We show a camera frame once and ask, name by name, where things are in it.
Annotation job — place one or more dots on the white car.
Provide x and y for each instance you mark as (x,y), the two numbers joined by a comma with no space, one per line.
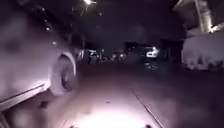
(152,53)

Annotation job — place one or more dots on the dark asphalt road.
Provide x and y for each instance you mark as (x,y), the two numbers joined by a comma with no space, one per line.
(133,96)

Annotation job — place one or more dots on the pale car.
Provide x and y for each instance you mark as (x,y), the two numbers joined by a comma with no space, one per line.
(30,56)

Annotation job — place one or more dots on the pale wall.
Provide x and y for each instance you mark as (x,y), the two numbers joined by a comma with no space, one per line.
(203,50)

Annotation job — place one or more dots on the building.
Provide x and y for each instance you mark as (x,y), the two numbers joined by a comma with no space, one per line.
(198,15)

